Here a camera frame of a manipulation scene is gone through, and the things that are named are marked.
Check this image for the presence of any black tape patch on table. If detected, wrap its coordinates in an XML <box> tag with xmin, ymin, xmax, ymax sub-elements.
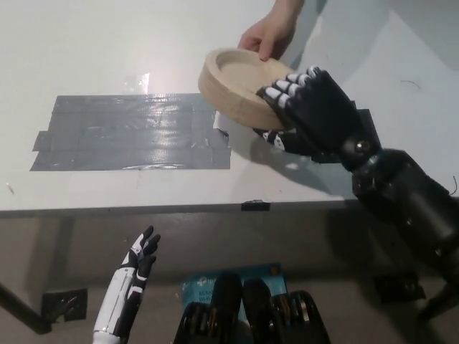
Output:
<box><xmin>347</xmin><ymin>100</ymin><xmax>379</xmax><ymax>153</ymax></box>

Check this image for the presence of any grey duct tape patch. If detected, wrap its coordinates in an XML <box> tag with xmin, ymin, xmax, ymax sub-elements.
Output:
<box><xmin>29</xmin><ymin>92</ymin><xmax>232</xmax><ymax>172</ymax></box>

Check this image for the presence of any bare person hand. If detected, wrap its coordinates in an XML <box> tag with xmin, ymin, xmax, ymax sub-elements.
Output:
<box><xmin>237</xmin><ymin>0</ymin><xmax>306</xmax><ymax>62</ymax></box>

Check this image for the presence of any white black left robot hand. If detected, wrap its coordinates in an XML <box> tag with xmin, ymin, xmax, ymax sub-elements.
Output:
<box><xmin>92</xmin><ymin>224</ymin><xmax>161</xmax><ymax>338</ymax></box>

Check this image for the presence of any beige paper plate stack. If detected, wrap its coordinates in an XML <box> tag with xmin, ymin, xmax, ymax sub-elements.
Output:
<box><xmin>197</xmin><ymin>47</ymin><xmax>297</xmax><ymax>130</ymax></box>

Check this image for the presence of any black metal table leg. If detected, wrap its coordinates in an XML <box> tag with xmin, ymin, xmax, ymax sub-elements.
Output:
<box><xmin>0</xmin><ymin>282</ymin><xmax>53</xmax><ymax>334</ymax></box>

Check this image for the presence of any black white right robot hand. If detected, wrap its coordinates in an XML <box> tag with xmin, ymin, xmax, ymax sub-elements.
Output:
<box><xmin>252</xmin><ymin>64</ymin><xmax>367</xmax><ymax>165</ymax></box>

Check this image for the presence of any blue packet on floor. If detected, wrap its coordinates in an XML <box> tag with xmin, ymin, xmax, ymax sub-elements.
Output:
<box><xmin>180</xmin><ymin>263</ymin><xmax>288</xmax><ymax>323</ymax></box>

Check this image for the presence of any clear tape patch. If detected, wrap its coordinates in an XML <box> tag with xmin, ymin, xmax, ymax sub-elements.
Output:
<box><xmin>123</xmin><ymin>71</ymin><xmax>151</xmax><ymax>97</ymax></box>

